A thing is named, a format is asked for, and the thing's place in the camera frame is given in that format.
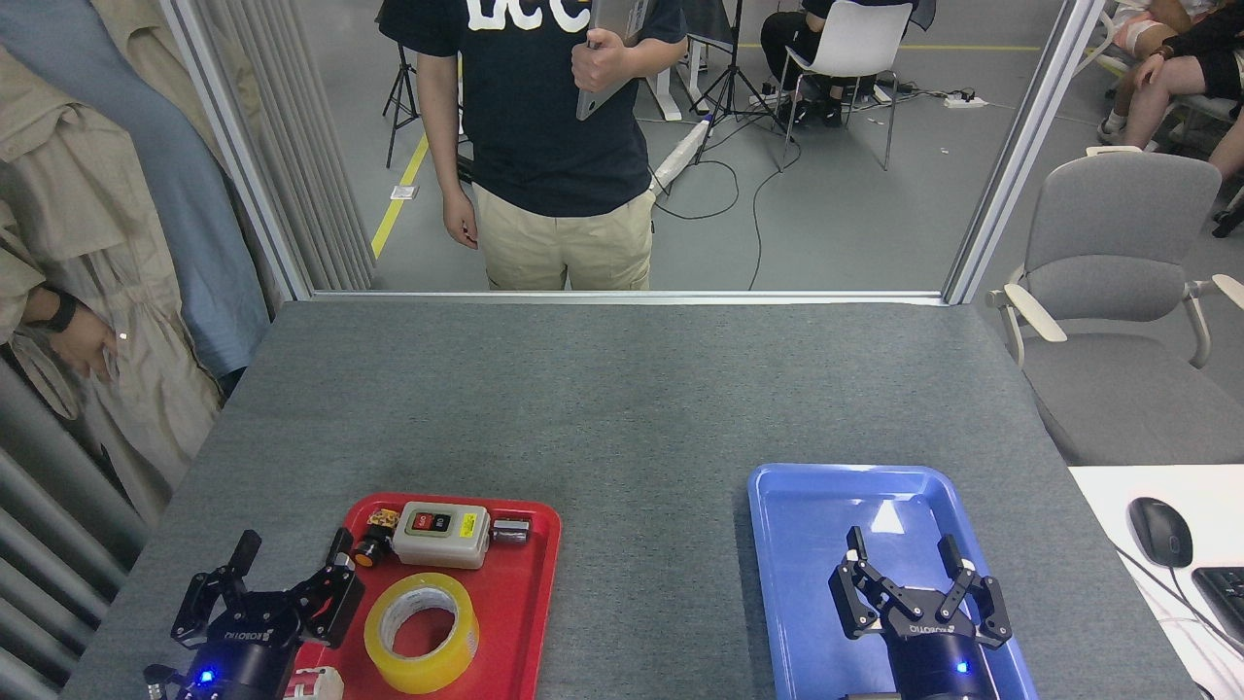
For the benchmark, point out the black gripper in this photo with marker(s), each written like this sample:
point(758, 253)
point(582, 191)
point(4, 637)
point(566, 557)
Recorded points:
point(243, 661)
point(938, 661)

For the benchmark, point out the yellow tape roll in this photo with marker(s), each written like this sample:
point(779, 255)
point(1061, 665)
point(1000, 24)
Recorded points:
point(437, 677)

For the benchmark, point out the grey laptop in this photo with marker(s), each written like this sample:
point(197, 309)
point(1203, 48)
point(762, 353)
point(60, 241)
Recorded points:
point(622, 12)

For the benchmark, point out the person's hand with watch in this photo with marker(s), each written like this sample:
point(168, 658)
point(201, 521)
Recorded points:
point(87, 348)

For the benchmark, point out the standing person's right hand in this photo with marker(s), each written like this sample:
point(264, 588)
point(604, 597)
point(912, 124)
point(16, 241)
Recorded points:
point(462, 219)

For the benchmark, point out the standing person's left hand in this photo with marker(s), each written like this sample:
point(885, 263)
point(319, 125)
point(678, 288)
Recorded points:
point(601, 60)

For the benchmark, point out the blue plastic tray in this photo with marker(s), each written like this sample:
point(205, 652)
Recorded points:
point(816, 622)

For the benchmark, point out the white desk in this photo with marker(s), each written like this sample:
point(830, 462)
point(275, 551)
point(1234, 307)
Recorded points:
point(1118, 603)

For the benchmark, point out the small silver black cylinder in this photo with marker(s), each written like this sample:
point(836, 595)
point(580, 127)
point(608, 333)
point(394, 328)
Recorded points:
point(510, 531)

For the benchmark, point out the red plastic tray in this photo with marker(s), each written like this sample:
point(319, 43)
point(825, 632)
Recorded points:
point(520, 622)

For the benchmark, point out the black computer mouse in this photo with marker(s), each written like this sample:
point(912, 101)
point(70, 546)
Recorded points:
point(1161, 533)

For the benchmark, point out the black keyboard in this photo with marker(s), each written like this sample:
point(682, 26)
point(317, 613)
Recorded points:
point(1226, 603)

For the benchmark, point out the black wrist watch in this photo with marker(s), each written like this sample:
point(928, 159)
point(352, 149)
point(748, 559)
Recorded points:
point(60, 311)

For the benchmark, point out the grey office chair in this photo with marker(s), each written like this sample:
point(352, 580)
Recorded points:
point(1118, 243)

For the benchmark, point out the standing person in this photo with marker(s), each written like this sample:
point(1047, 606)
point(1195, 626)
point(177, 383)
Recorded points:
point(544, 126)
point(87, 194)

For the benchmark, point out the grey folding partition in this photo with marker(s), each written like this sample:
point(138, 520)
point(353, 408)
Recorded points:
point(292, 146)

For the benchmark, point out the white power strip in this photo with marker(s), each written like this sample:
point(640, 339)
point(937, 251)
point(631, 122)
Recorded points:
point(965, 100)

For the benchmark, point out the black tripod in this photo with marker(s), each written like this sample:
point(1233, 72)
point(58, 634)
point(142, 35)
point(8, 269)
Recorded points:
point(400, 87)
point(736, 58)

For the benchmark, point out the white plastic chair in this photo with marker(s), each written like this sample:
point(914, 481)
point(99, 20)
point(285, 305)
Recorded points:
point(855, 39)

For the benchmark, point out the white table leg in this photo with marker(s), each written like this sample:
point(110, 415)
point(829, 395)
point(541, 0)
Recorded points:
point(666, 87)

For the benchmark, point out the seated person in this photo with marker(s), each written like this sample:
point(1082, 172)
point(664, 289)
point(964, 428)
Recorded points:
point(1142, 24)
point(1186, 78)
point(782, 39)

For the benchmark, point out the white red switch block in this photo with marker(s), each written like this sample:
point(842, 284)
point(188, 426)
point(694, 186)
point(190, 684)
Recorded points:
point(316, 685)

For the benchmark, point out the beige switch box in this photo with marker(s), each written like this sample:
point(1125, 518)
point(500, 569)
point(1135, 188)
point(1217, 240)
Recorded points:
point(442, 546)

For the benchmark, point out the silver frame rail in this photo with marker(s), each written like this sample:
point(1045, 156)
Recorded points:
point(632, 297)

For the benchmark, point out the silver frame post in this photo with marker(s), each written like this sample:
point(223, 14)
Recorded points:
point(1020, 156)
point(233, 146)

